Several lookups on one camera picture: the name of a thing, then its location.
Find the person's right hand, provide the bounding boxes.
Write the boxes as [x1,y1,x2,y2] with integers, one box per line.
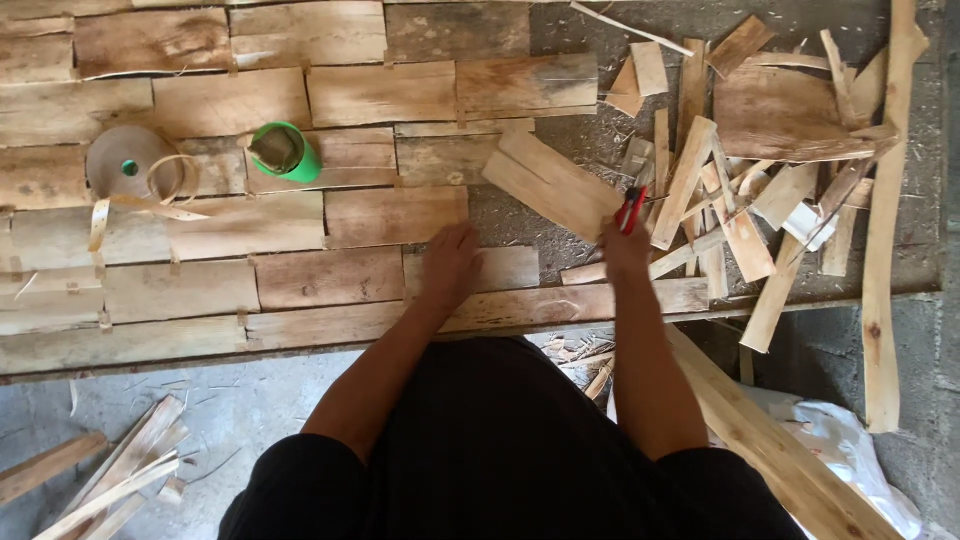
[599,216,654,285]

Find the person's left hand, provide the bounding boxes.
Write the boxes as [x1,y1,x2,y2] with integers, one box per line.
[421,222,486,310]

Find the red utility cutter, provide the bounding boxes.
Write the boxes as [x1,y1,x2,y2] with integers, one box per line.
[615,186,648,236]

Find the pile of wood veneer scraps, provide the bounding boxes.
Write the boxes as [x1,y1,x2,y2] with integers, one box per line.
[558,13,901,355]

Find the loose rectangular veneer piece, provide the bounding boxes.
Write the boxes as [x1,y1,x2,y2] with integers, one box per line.
[480,129,626,243]

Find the small offcuts under table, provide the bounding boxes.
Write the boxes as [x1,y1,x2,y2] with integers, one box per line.
[544,328,618,403]

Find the large curved veneer sheet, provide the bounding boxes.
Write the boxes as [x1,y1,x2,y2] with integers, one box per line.
[711,64,900,164]

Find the long narrow wooden slat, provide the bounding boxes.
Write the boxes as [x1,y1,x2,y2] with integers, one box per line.
[860,0,932,435]

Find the wide leaning wooden plank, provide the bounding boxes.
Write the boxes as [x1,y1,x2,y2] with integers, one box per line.
[665,323,906,540]

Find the person's black clothing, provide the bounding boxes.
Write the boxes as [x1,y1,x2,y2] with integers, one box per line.
[218,335,808,540]

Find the white plastic bag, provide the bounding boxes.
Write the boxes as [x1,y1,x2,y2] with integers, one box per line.
[606,381,925,540]

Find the green plastic cup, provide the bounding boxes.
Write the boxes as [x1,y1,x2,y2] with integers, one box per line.
[246,120,324,186]

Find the wet sponge in cup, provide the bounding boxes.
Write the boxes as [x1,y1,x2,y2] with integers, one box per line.
[247,126,299,176]

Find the mat of taped veneer pieces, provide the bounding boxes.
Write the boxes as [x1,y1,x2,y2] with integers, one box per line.
[0,0,711,377]

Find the loose paper tape strip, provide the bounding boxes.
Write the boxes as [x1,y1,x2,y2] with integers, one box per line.
[87,153,212,258]

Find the brown paper tape roll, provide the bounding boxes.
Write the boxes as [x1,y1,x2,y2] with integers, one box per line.
[85,124,186,203]

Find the heap of floor wood strips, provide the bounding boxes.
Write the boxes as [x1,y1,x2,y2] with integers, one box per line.
[0,394,193,540]

